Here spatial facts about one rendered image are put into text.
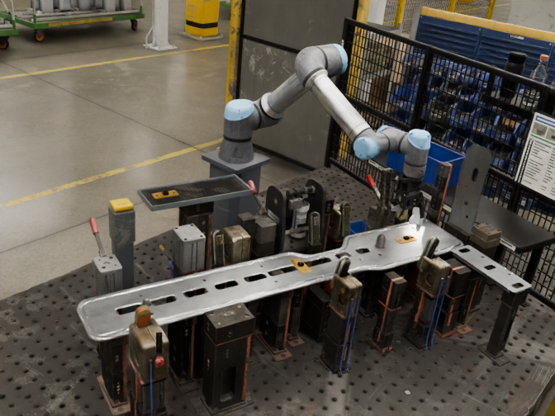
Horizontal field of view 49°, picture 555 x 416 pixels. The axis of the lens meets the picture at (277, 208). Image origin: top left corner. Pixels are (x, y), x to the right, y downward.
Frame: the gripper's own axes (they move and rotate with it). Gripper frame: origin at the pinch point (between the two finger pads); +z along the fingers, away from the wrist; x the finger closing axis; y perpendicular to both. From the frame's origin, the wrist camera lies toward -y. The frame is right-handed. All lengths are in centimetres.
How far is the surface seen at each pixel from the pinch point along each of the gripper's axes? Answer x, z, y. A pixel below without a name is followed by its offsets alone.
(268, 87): -275, 46, -99
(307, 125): -235, 66, -113
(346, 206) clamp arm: -15.1, -3.4, 17.8
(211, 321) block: 18, -2, 88
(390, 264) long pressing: 10.9, 6.4, 17.2
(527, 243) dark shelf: 23.2, 6.8, -37.9
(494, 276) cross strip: 31.5, 7.9, -11.5
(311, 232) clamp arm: -12.2, 1.3, 34.5
